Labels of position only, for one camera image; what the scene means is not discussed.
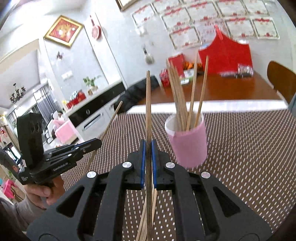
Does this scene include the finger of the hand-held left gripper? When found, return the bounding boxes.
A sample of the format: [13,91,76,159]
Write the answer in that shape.
[47,138,102,156]
[46,151,85,163]

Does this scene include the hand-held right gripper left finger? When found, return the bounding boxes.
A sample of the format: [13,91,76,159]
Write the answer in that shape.
[26,138,147,241]

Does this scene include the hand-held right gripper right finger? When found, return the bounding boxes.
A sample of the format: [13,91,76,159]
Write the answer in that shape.
[151,138,272,241]

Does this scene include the thin wooden chopstick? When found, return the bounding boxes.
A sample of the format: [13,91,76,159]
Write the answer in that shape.
[135,204,148,241]
[145,70,153,241]
[88,101,123,171]

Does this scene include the pink cup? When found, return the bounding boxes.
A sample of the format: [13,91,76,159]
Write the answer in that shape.
[165,112,208,168]

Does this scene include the bundle of wooden chopsticks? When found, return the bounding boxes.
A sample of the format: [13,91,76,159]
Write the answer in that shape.
[166,51,209,132]

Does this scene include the person's left forearm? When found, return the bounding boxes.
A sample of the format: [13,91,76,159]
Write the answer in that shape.
[0,197,49,234]

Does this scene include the person's left hand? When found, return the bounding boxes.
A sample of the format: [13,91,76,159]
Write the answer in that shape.
[24,175,66,209]

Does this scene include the pink sofa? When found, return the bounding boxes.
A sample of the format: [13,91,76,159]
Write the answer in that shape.
[54,118,78,144]

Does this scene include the black and white sideboard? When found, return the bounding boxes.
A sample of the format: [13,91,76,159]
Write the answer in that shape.
[62,80,126,142]

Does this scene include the grey window curtain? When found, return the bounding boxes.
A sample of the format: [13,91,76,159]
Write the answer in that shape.
[33,86,55,121]

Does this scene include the dark chandelier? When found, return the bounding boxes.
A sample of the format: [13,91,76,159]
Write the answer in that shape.
[9,83,26,104]

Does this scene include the pink plastic stool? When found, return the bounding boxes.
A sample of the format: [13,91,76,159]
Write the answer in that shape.
[0,178,16,200]

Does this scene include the small potted plant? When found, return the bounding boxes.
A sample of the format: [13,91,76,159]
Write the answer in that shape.
[83,75,102,95]

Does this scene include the black padded jacket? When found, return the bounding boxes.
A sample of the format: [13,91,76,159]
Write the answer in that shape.
[113,76,160,113]

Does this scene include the brown polka dot tablecloth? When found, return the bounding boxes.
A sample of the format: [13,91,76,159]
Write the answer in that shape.
[60,109,296,241]

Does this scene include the white paper sheet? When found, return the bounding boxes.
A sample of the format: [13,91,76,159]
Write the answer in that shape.
[127,100,289,114]

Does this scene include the green and white box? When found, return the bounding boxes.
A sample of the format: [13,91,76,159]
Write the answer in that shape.
[180,69,195,85]

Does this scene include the orange snack packets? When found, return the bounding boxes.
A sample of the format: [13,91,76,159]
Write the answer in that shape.
[184,61,204,70]

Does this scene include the red round hanging ornament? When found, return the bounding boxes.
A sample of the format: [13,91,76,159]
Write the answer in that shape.
[89,15,102,40]

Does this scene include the framed red picture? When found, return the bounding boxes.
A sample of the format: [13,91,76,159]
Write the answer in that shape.
[44,15,84,48]

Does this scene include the red gift bag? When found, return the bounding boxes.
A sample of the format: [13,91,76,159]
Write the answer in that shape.
[198,25,253,75]

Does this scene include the clear plastic bag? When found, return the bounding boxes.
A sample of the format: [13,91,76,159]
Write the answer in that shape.
[237,64,254,78]

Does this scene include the framed blossom painting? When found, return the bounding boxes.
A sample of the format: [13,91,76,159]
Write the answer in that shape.
[116,0,141,11]

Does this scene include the grey garment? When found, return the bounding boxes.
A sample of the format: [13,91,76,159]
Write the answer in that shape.
[288,93,296,112]

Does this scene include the wooden chair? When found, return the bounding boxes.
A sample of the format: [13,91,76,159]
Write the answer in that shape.
[267,61,296,105]

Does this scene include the wall of award certificates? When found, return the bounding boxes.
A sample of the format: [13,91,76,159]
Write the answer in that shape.
[131,0,280,49]

